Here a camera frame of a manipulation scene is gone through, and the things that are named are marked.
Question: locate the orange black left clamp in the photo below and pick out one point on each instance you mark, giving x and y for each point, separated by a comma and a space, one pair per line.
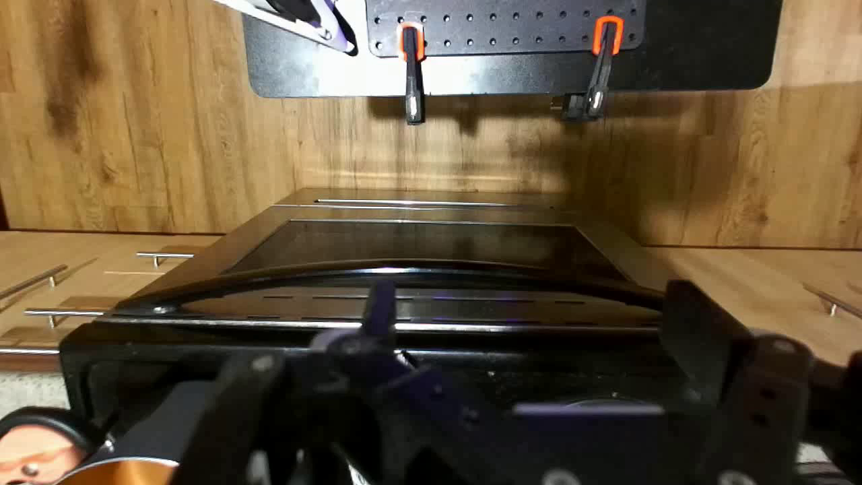
413, 52

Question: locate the lower wooden cabinets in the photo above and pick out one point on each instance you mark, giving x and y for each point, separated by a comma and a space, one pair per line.
56, 282

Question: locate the black kitchen stove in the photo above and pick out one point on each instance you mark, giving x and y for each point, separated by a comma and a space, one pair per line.
458, 263

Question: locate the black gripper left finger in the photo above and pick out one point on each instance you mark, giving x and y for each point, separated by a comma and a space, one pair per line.
238, 435

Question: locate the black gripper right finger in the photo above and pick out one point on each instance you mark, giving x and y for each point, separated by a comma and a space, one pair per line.
751, 391

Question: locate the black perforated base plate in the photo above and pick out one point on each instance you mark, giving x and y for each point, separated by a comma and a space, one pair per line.
514, 48

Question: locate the orange pot with handles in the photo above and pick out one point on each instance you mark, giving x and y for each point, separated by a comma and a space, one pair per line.
41, 445

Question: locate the orange black right clamp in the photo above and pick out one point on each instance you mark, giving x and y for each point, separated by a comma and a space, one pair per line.
607, 44

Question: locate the orange black clamp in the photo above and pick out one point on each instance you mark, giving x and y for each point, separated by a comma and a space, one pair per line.
413, 52
607, 44

